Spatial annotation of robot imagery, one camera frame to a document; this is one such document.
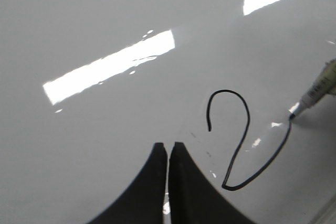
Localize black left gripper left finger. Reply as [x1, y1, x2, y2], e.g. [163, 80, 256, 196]
[90, 143, 167, 224]

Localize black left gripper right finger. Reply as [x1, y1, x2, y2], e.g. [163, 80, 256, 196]
[168, 142, 253, 223]

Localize white black whiteboard marker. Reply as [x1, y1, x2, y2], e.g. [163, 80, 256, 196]
[289, 59, 335, 120]

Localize white whiteboard with grey frame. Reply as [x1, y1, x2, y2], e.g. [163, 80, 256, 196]
[1, 0, 335, 223]

